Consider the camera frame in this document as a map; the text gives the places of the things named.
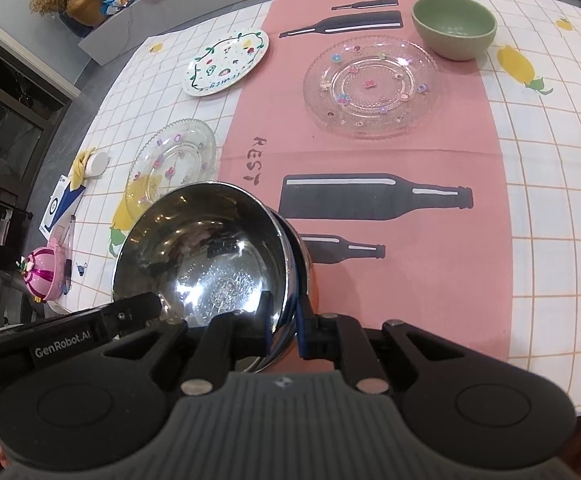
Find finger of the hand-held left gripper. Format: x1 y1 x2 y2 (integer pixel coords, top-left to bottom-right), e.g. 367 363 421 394
103 294 164 341

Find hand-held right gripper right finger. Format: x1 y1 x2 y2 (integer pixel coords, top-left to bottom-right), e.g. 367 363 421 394
295 295 459 395

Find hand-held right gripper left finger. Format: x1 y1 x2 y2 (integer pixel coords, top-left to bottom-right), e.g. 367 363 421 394
101 310 272 395

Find blue steel bowl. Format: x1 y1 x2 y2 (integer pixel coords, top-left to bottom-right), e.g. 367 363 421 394
113 182 298 373

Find small clear glass plate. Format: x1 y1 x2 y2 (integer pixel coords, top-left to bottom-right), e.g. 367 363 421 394
124 119 218 221

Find large clear glass plate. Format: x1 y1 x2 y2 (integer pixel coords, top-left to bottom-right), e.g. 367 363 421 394
303 37 441 140

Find white painted plate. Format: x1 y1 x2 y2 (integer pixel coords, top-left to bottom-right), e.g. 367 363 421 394
182 29 270 98

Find green ceramic bowl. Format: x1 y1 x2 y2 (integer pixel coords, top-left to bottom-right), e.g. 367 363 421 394
411 0 498 61

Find pink striped ornament ball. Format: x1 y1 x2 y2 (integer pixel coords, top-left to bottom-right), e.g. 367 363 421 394
22 244 70 305

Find clear pen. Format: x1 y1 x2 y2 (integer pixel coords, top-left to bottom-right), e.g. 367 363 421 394
62 215 77 297

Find blue and white card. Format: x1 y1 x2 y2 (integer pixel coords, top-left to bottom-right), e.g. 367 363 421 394
40 175 89 239

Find yellow paper flower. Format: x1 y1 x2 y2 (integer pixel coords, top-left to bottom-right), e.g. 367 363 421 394
72 148 95 192

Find white round cap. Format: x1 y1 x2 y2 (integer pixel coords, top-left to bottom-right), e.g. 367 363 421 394
85 152 110 177

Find pink bottle print table runner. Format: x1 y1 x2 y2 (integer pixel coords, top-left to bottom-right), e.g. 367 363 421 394
215 0 517 361

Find dark glass cabinet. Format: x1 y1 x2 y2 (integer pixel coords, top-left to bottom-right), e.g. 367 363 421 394
0 25 82 241

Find white lemon grid tablecloth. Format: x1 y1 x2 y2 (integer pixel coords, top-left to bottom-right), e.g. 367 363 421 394
35 0 581 411

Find blue snack packets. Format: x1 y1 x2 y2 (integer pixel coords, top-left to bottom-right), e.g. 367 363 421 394
102 0 135 17

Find golden vase with dried flowers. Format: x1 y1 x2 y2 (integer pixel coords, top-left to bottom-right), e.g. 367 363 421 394
29 0 110 27

